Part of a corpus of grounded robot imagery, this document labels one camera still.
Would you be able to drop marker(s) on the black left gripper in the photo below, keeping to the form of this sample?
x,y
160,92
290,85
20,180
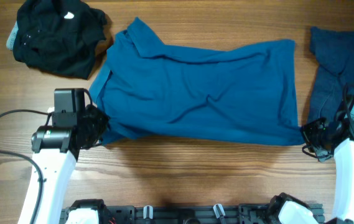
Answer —
x,y
102,119

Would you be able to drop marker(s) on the dark navy shirt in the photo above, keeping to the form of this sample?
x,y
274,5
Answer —
x,y
334,52

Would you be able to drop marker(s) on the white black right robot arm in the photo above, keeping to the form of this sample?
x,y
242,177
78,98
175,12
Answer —
x,y
284,208

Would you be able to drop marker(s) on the teal blue polo shirt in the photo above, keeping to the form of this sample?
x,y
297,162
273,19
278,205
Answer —
x,y
245,95

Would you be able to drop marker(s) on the black crumpled garment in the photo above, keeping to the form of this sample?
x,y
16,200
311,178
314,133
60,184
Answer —
x,y
59,36

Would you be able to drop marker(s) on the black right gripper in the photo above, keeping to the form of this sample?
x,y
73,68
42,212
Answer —
x,y
307,130

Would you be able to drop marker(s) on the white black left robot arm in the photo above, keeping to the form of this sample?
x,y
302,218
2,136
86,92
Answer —
x,y
56,148

